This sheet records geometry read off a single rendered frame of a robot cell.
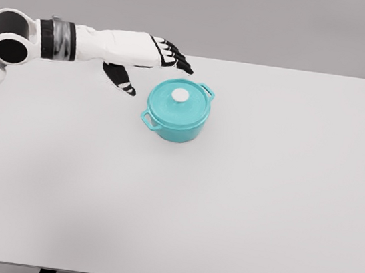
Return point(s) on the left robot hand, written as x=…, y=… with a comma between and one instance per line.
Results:
x=133, y=49

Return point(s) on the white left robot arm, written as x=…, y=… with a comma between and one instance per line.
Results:
x=57, y=41

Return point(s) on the teal pot lid white knob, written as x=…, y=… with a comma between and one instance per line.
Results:
x=173, y=103

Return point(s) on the teal pot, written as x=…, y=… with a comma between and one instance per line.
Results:
x=183, y=126

